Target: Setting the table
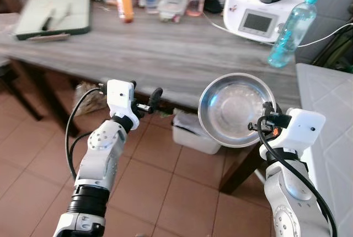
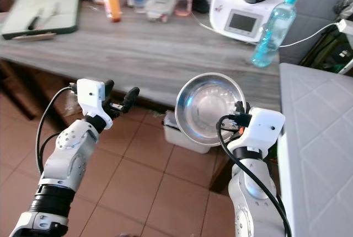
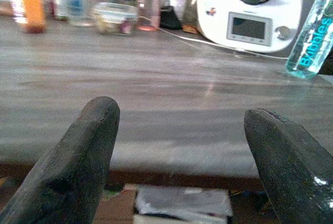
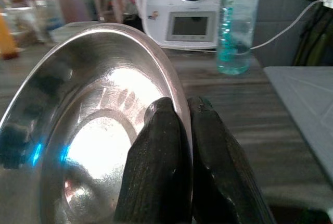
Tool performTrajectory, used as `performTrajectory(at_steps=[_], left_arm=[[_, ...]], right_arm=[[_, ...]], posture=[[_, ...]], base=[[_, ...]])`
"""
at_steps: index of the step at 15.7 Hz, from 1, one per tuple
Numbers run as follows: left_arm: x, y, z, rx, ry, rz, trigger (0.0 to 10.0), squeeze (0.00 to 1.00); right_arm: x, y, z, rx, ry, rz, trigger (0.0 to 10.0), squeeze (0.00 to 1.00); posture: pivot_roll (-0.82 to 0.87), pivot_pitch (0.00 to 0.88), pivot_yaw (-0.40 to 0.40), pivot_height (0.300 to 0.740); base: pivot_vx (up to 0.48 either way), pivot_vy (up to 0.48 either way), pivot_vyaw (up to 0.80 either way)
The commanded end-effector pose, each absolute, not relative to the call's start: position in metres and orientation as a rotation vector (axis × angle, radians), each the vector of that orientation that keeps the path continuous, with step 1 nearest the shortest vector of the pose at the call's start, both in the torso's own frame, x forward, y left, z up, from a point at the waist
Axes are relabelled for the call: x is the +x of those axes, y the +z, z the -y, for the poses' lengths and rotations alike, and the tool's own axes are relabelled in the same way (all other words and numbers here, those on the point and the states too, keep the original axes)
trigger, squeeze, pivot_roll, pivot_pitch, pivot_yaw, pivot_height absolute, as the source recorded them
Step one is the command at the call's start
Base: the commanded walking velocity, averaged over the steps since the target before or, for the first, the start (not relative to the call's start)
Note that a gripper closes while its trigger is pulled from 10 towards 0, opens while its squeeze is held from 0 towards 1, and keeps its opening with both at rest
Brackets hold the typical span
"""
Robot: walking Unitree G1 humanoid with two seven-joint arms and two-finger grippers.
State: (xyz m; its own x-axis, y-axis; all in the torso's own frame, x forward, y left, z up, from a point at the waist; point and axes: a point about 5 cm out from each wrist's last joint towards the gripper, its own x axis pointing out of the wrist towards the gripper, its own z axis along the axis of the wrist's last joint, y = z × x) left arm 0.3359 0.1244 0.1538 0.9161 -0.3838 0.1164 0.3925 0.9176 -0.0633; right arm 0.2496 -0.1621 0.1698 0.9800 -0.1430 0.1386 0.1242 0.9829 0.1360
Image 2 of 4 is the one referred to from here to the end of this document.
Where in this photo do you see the pale cutting board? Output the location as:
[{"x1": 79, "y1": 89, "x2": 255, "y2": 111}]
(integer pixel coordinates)
[{"x1": 1, "y1": 0, "x2": 82, "y2": 41}]

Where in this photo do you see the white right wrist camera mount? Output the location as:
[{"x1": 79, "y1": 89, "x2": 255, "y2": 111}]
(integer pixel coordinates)
[{"x1": 242, "y1": 107, "x2": 287, "y2": 151}]

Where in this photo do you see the white plastic box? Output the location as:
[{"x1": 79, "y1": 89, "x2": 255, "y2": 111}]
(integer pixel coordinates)
[{"x1": 162, "y1": 110, "x2": 213, "y2": 154}]

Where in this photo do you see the white power adapter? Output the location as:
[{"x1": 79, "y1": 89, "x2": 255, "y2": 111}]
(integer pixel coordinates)
[{"x1": 337, "y1": 19, "x2": 353, "y2": 35}]

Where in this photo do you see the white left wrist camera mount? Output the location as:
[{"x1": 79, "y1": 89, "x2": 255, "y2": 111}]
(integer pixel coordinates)
[{"x1": 76, "y1": 78, "x2": 107, "y2": 120}]

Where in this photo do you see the blue plastic water bottle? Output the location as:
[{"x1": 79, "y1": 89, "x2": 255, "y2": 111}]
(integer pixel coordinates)
[{"x1": 251, "y1": 0, "x2": 299, "y2": 68}]

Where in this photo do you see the small lidded container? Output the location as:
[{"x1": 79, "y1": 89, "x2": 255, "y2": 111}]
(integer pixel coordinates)
[{"x1": 145, "y1": 0, "x2": 178, "y2": 23}]

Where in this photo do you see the white tiled counter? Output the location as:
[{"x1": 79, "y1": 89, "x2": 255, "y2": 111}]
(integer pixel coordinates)
[{"x1": 277, "y1": 62, "x2": 353, "y2": 237}]

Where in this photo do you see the white power cable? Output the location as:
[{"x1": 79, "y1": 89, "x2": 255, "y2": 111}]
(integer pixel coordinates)
[{"x1": 190, "y1": 10, "x2": 344, "y2": 48}]

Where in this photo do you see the black handled knife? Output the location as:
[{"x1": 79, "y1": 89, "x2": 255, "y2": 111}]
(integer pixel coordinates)
[{"x1": 27, "y1": 3, "x2": 61, "y2": 31}]

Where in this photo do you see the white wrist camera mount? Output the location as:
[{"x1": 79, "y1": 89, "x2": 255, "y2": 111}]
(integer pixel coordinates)
[
  {"x1": 242, "y1": 107, "x2": 287, "y2": 151},
  {"x1": 76, "y1": 78, "x2": 107, "y2": 120}
]

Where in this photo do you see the dark bag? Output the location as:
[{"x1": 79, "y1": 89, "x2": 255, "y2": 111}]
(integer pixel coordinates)
[{"x1": 300, "y1": 6, "x2": 353, "y2": 76}]

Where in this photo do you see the stainless steel bowl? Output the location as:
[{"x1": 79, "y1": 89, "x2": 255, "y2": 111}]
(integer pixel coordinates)
[{"x1": 174, "y1": 72, "x2": 250, "y2": 147}]

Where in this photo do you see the orange bottle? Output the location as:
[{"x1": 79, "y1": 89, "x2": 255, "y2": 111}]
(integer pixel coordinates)
[{"x1": 104, "y1": 0, "x2": 124, "y2": 23}]

